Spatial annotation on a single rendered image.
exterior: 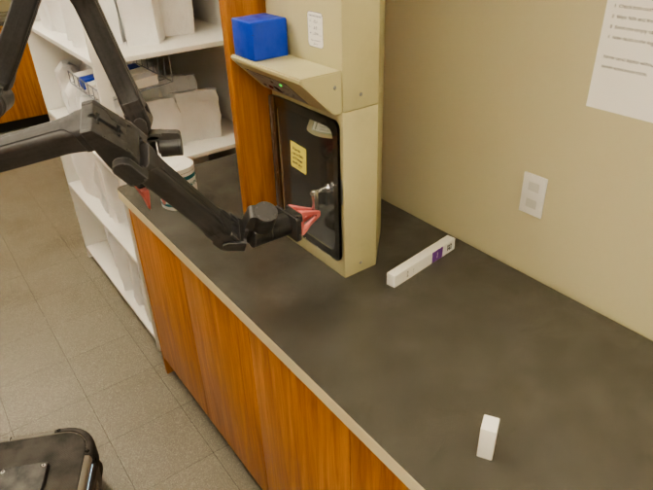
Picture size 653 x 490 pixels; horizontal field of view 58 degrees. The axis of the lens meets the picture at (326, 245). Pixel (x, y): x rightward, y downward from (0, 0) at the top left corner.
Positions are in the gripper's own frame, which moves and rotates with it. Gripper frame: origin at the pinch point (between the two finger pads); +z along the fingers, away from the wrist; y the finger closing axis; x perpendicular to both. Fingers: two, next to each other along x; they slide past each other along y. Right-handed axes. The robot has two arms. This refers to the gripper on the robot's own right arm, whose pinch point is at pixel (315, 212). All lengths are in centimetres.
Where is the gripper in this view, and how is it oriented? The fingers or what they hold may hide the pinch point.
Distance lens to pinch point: 152.9
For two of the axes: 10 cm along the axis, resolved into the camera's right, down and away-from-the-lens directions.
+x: 0.3, 8.6, 5.2
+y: -5.9, -4.0, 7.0
